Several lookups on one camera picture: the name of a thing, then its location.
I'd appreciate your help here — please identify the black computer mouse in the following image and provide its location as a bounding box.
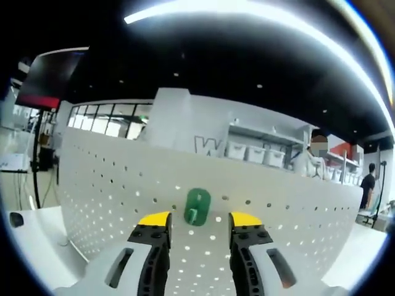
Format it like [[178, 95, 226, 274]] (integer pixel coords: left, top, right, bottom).
[[9, 212, 25, 228]]

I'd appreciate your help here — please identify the row of white storage bins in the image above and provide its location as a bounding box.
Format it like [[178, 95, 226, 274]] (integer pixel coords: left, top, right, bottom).
[[228, 143, 287, 167]]

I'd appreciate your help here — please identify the green hook assembly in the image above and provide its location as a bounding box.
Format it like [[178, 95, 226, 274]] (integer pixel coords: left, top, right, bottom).
[[183, 187, 211, 227]]

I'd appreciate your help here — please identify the black screen stand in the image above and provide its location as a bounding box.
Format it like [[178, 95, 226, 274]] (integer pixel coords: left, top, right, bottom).
[[31, 107, 43, 210]]

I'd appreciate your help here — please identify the white wall shelf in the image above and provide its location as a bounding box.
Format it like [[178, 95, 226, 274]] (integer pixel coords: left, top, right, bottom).
[[227, 118, 306, 146]]

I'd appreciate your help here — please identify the large black screen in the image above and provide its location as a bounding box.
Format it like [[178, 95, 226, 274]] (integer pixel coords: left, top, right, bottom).
[[15, 46, 90, 109]]

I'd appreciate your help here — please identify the ceiling light strip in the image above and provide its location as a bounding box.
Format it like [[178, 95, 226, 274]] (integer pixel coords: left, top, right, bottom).
[[123, 0, 395, 107]]

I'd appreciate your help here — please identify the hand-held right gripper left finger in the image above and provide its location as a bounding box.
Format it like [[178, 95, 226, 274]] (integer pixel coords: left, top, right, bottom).
[[55, 211, 172, 296]]

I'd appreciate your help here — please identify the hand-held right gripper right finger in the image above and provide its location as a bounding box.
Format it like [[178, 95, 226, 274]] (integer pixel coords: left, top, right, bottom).
[[228, 211, 349, 296]]

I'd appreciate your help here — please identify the white perforated mounting plate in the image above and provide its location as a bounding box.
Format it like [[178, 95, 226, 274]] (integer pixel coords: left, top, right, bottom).
[[57, 126, 364, 296]]

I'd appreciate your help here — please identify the black box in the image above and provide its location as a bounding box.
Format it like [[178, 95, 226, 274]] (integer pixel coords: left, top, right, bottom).
[[38, 147, 59, 172]]

